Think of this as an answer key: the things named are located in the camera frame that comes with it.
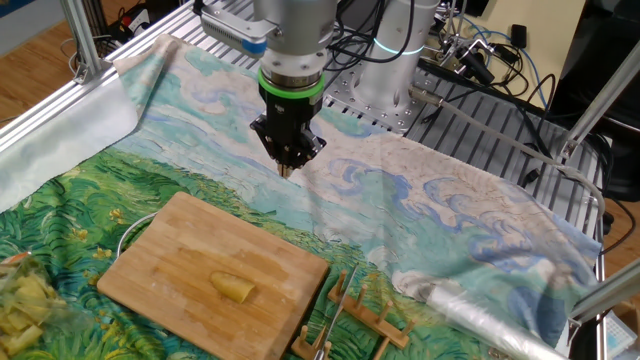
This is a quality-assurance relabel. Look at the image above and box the clear plastic bag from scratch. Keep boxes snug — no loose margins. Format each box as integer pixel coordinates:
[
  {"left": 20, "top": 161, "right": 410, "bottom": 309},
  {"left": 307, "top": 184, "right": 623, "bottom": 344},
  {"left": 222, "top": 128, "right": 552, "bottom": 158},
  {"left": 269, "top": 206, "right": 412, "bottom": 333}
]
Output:
[{"left": 424, "top": 279, "right": 571, "bottom": 360}]

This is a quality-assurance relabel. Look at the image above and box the wooden cutting board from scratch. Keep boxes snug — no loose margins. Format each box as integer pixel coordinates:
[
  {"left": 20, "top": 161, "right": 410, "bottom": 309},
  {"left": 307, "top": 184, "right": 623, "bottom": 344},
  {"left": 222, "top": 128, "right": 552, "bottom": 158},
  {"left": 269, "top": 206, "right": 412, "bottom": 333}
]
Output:
[{"left": 96, "top": 191, "right": 331, "bottom": 360}]

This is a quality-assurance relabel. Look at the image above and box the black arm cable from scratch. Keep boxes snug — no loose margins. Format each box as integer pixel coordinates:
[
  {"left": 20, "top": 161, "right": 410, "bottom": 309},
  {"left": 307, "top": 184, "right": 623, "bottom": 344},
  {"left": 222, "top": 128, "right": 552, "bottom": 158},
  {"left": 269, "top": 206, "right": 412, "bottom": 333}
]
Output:
[{"left": 191, "top": 0, "right": 416, "bottom": 71}]

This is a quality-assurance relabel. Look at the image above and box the wooden peg rack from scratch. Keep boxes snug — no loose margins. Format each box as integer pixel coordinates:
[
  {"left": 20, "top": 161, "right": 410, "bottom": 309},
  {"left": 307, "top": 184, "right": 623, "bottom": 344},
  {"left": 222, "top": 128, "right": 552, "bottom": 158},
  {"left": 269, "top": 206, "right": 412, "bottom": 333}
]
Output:
[{"left": 290, "top": 269, "right": 416, "bottom": 360}]

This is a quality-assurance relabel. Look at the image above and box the white box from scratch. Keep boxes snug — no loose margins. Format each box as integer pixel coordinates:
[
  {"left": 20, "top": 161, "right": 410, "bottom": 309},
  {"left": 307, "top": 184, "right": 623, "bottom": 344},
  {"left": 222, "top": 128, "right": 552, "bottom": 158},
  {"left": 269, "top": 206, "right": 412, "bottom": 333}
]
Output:
[{"left": 602, "top": 309, "right": 626, "bottom": 360}]

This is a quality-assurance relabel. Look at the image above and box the black monitor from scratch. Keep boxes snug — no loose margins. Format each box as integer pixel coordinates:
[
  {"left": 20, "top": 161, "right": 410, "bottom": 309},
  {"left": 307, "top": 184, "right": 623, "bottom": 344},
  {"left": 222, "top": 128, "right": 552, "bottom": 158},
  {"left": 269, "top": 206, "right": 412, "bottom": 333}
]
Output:
[{"left": 547, "top": 0, "right": 640, "bottom": 201}]

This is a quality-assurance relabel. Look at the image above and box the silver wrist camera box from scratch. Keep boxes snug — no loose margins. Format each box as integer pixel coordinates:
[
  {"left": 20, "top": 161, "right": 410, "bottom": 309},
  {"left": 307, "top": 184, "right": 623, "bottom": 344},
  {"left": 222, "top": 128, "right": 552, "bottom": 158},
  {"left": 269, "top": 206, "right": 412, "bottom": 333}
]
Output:
[{"left": 198, "top": 2, "right": 281, "bottom": 56}]

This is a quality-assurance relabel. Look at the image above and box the black table cable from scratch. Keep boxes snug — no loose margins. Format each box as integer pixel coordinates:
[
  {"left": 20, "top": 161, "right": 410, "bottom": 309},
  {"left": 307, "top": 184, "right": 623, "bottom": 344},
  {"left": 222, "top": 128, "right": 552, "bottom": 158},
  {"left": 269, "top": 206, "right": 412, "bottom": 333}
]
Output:
[{"left": 419, "top": 57, "right": 636, "bottom": 256}]

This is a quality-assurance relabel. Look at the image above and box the grey hose cable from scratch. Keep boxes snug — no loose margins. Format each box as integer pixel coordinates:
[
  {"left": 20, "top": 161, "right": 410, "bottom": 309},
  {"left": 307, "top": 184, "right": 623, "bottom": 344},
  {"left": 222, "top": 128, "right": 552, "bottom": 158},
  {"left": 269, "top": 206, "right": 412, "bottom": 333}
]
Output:
[{"left": 409, "top": 84, "right": 609, "bottom": 236}]

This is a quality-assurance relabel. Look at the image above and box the painted landscape tablecloth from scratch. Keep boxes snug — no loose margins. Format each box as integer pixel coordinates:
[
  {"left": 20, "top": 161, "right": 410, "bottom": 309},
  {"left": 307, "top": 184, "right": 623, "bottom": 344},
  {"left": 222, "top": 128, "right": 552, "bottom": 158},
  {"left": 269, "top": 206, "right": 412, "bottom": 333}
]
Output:
[{"left": 0, "top": 33, "right": 604, "bottom": 360}]

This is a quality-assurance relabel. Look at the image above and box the white wire loop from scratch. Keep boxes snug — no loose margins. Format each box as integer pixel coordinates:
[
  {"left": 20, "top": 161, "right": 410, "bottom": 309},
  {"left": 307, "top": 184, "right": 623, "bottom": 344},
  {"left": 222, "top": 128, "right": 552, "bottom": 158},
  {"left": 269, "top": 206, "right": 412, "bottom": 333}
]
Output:
[{"left": 115, "top": 210, "right": 160, "bottom": 261}]

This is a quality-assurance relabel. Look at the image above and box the green flange ring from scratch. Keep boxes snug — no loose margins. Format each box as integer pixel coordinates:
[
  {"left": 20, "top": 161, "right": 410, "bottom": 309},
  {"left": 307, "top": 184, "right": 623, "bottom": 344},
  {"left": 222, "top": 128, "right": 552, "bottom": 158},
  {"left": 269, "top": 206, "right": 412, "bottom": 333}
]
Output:
[{"left": 257, "top": 69, "right": 326, "bottom": 100}]

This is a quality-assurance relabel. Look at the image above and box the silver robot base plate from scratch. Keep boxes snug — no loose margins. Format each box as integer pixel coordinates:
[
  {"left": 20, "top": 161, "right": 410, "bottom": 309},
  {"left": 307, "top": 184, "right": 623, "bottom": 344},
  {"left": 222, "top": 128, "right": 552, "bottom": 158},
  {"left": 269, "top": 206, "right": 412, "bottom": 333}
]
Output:
[{"left": 322, "top": 64, "right": 431, "bottom": 134}]

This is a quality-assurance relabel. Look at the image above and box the black wall adapter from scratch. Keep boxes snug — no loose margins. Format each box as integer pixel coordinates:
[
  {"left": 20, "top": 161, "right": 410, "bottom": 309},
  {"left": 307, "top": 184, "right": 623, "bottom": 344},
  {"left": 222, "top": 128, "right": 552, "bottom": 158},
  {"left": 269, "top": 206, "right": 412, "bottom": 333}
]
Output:
[{"left": 509, "top": 23, "right": 529, "bottom": 49}]

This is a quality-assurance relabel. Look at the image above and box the peeled potato piece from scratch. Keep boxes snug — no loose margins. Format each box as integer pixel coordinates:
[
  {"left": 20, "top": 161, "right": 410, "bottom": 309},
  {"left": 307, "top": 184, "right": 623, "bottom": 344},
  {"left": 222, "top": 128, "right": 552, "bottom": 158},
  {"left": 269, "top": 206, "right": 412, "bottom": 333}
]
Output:
[{"left": 208, "top": 269, "right": 256, "bottom": 305}]

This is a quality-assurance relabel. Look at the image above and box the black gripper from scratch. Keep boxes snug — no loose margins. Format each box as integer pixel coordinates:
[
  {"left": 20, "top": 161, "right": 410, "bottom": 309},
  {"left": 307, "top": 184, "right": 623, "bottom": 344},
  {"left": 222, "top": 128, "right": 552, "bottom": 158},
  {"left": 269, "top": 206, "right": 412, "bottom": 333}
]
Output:
[{"left": 249, "top": 91, "right": 328, "bottom": 179}]

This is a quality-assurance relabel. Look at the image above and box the power strip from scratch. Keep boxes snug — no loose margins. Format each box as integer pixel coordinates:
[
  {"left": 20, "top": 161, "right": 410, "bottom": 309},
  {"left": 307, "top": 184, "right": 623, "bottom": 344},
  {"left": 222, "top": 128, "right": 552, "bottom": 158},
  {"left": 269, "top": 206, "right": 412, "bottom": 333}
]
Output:
[{"left": 117, "top": 4, "right": 151, "bottom": 39}]

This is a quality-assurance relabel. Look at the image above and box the aluminium frame post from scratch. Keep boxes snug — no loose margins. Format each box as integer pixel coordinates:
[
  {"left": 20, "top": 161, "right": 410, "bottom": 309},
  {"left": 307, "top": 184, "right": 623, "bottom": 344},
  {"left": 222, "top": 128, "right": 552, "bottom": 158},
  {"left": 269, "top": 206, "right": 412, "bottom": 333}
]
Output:
[
  {"left": 557, "top": 39, "right": 640, "bottom": 161},
  {"left": 59, "top": 0, "right": 109, "bottom": 84}
]

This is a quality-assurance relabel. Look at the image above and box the black camera on stand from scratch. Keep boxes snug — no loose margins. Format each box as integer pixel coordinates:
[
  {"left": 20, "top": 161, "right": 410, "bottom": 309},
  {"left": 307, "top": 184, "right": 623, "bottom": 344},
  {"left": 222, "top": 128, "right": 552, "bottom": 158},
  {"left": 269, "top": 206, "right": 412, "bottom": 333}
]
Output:
[{"left": 439, "top": 29, "right": 496, "bottom": 86}]

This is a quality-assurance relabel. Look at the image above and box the aluminium frame beam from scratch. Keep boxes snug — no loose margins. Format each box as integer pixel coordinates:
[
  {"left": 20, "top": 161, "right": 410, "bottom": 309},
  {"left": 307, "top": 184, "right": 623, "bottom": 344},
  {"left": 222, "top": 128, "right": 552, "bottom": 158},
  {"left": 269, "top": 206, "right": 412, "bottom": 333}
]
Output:
[{"left": 567, "top": 259, "right": 640, "bottom": 326}]

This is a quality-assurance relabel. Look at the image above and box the steel kitchen knife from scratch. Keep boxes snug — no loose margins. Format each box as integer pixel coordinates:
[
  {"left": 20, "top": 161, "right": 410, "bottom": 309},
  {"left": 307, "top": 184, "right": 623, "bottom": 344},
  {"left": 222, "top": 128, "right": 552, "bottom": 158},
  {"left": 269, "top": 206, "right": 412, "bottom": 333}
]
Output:
[{"left": 312, "top": 264, "right": 360, "bottom": 360}]

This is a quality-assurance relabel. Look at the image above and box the bag of chopped potato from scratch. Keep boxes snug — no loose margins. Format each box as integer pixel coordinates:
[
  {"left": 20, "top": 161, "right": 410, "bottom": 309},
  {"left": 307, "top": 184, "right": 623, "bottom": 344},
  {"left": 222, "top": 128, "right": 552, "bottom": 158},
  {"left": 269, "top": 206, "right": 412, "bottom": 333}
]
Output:
[{"left": 0, "top": 252, "right": 91, "bottom": 360}]

